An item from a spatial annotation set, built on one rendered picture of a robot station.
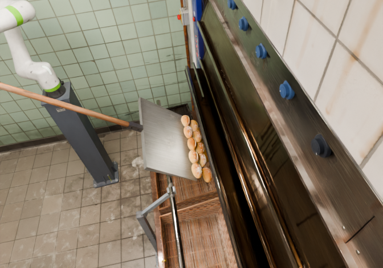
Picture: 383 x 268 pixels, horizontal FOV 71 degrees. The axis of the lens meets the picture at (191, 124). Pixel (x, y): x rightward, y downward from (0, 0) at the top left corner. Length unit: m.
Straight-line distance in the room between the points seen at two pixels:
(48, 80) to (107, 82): 0.95
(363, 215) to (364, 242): 0.05
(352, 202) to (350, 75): 0.24
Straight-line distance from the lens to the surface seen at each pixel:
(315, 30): 0.55
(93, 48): 2.76
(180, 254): 1.38
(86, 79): 2.98
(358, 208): 0.58
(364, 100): 0.46
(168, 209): 1.99
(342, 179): 0.59
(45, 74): 2.13
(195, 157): 1.70
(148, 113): 1.78
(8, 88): 1.48
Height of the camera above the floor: 2.49
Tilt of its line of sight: 49 degrees down
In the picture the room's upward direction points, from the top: 7 degrees counter-clockwise
